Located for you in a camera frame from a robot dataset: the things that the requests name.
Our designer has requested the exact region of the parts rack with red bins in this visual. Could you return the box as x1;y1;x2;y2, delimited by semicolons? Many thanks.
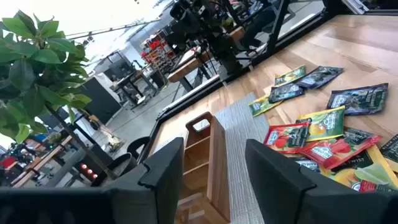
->
141;39;175;74

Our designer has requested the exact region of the black panel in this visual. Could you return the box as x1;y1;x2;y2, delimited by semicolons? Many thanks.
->
79;77;124;125

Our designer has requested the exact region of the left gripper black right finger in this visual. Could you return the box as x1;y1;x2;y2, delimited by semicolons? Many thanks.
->
245;139;346;224

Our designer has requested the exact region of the wooden tea organizer box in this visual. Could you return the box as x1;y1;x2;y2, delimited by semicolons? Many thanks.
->
175;111;231;224

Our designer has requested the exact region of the wooden workbench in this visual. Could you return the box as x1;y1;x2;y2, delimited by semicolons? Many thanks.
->
167;26;246;83

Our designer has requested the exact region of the black device with red lights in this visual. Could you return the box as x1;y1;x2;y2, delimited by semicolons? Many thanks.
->
74;160;100;184

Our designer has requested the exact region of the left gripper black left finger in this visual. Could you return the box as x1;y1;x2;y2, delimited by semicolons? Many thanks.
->
107;137;185;224

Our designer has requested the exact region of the grey woven placemat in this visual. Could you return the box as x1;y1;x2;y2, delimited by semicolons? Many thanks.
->
214;92;270;224

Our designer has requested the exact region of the green potted plant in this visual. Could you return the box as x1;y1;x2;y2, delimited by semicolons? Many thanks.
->
0;9;139;181

